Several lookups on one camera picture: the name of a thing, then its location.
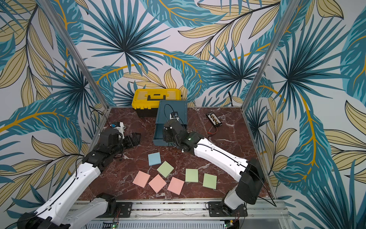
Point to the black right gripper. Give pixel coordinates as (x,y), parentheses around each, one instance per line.
(167,133)

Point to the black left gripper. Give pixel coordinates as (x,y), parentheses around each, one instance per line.
(137,141)

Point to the teal top drawer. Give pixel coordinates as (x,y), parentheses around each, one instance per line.
(158,137)

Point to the blue sticky note pad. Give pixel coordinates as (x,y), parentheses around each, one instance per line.
(154,159)

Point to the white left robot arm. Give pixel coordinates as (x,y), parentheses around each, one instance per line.
(54,213)

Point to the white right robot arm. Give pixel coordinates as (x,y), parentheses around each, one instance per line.
(248,173)

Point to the teal drawer cabinet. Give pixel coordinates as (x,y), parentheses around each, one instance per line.
(167,106)

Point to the green sticky note pad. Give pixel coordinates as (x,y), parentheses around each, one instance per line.
(165,169)
(210,181)
(191,175)

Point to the pink sticky note pad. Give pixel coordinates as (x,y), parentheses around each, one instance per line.
(157,183)
(141,179)
(175,186)

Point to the yellow black toolbox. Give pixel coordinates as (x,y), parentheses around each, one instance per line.
(146,101)

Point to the black battery holder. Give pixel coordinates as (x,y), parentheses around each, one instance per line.
(216,122)

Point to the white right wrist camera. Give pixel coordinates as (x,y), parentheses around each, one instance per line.
(174,115)

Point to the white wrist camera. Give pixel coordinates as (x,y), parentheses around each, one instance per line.
(174,115)
(120,127)

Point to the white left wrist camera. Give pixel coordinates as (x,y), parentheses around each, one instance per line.
(120,127)

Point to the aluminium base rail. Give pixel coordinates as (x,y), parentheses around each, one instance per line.
(194,213)

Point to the left aluminium corner post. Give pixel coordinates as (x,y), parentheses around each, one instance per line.
(62,31)

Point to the aluminium corner post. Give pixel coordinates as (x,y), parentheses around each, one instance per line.
(271,49)
(62,31)

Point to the right aluminium corner post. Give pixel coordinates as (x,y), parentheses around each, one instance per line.
(271,49)

